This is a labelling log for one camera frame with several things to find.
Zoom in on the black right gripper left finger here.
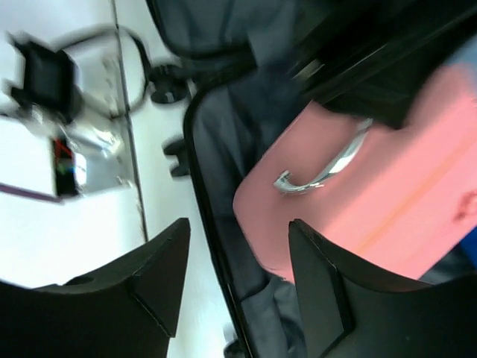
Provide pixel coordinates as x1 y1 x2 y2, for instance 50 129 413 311
1 218 191 357

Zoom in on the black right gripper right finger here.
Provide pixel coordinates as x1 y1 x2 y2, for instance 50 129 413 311
288 220 476 357

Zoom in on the pink vanity case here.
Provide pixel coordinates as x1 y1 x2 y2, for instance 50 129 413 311
233 63 476 280

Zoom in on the blue shirt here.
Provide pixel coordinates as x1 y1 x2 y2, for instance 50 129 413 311
435 227 477 284

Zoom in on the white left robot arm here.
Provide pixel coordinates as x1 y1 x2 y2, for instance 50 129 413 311
6 35 123 157

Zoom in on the grey hard-shell suitcase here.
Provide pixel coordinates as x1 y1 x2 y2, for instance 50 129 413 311
148 1 476 357

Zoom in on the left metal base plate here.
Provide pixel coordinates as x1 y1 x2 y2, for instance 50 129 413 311
50 110 136 197

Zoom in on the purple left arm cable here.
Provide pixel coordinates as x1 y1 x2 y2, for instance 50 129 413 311
0 22 150 204

